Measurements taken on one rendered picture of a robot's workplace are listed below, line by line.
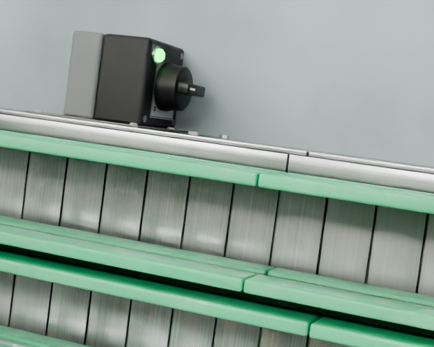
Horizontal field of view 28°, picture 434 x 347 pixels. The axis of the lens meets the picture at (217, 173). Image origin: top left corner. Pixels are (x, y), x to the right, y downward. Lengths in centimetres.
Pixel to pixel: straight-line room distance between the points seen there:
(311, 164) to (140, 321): 19
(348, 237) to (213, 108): 23
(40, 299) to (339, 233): 27
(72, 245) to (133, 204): 9
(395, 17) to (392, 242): 23
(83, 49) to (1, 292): 23
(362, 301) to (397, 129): 25
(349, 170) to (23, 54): 41
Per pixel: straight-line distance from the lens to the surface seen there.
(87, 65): 80
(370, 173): 66
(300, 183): 58
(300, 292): 59
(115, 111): 78
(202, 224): 70
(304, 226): 67
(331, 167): 67
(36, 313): 78
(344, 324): 60
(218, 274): 61
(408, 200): 57
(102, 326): 75
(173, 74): 78
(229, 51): 83
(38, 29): 93
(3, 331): 77
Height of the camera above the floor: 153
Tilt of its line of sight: 70 degrees down
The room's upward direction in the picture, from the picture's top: 91 degrees counter-clockwise
